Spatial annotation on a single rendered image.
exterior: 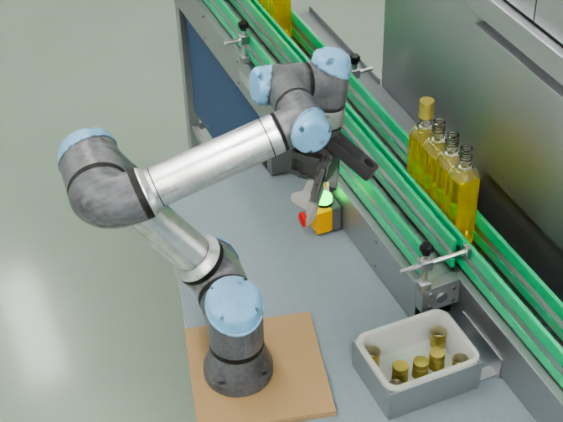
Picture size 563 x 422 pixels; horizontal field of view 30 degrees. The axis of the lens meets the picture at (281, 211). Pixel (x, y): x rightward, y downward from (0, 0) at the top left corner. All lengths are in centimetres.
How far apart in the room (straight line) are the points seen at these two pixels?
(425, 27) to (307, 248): 62
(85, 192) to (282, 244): 85
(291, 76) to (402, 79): 92
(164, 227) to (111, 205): 25
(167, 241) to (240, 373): 33
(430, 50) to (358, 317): 70
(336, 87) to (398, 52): 84
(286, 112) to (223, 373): 63
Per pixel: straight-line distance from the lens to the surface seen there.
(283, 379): 229
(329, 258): 259
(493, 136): 244
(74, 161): 196
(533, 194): 236
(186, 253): 216
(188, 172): 187
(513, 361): 227
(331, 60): 200
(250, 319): 212
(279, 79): 197
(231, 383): 224
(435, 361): 229
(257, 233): 267
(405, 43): 279
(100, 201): 188
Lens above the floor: 248
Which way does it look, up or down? 39 degrees down
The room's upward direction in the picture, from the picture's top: 2 degrees counter-clockwise
